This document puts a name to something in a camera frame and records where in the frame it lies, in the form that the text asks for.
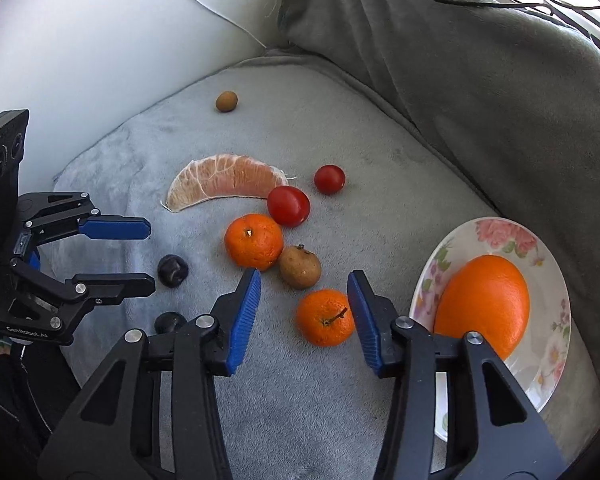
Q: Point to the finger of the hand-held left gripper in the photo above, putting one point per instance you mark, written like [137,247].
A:
[115,228]
[115,285]

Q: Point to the grey fleece blanket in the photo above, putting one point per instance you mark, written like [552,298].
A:
[370,150]

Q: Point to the grey sofa back cushion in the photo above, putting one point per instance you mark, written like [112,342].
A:
[455,85]

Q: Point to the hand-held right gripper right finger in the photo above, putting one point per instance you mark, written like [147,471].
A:
[362,315]

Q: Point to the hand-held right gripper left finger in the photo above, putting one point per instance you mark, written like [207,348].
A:
[245,310]

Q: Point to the small brown longan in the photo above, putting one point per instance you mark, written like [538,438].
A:
[226,101]

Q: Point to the orange tangerine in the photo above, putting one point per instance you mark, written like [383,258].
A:
[253,241]
[322,317]

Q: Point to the white bowl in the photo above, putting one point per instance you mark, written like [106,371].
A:
[550,280]

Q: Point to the large orange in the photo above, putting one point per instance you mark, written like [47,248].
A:
[485,295]

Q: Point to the red cherry tomato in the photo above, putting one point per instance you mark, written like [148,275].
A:
[288,205]
[329,179]

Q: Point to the peeled pomelo segment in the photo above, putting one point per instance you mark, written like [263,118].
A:
[227,180]

